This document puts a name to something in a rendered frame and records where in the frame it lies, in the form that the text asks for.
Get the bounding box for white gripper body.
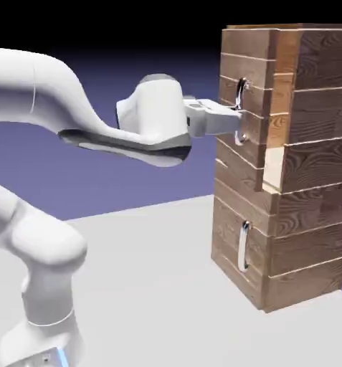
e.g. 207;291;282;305
197;99;242;136

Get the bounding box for arched silver door handle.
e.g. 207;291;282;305
232;77;251;146

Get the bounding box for wooden cabinet door with arched handle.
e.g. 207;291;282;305
215;28;281;192

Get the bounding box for wooden cabinet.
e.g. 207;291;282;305
210;23;342;314

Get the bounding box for wooden cabinet door with straight handle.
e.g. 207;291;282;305
210;177;280;312

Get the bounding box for straight silver door handle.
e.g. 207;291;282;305
237;220;251;273

